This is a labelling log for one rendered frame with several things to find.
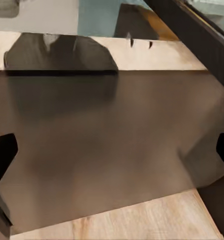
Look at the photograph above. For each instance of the fridge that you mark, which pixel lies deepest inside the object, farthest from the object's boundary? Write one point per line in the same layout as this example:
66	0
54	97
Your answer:
213	198

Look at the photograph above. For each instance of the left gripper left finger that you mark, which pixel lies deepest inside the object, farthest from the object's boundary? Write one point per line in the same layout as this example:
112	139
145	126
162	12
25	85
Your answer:
8	151

